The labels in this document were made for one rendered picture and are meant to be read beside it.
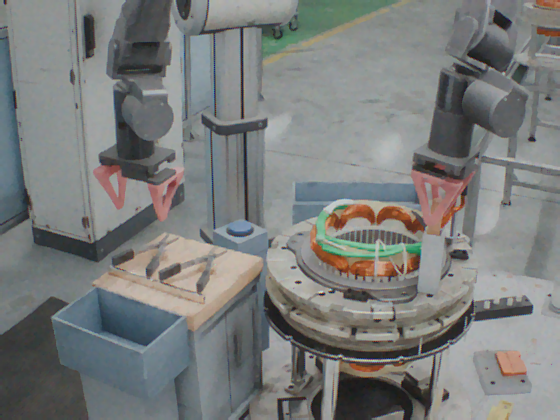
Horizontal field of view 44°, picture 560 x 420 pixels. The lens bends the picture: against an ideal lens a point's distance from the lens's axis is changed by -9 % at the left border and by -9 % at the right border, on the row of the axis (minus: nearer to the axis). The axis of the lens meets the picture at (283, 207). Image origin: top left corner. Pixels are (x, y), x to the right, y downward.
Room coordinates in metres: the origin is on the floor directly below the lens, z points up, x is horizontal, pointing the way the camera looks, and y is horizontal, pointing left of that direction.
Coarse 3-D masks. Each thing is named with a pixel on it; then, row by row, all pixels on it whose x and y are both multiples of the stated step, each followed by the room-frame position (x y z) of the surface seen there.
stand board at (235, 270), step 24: (168, 240) 1.10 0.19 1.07; (192, 240) 1.10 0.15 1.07; (144, 264) 1.02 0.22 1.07; (168, 264) 1.02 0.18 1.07; (216, 264) 1.02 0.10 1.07; (240, 264) 1.03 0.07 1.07; (120, 288) 0.94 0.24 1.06; (144, 288) 0.95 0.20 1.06; (192, 288) 0.95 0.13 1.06; (216, 288) 0.95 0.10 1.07; (240, 288) 0.98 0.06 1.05; (192, 312) 0.88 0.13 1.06
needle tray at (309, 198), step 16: (304, 192) 1.35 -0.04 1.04; (320, 192) 1.35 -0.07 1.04; (336, 192) 1.35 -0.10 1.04; (352, 192) 1.35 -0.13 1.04; (368, 192) 1.35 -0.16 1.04; (384, 192) 1.35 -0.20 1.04; (400, 192) 1.35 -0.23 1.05; (416, 192) 1.35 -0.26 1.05; (304, 208) 1.25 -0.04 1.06; (320, 208) 1.25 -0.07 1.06; (416, 208) 1.24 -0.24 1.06
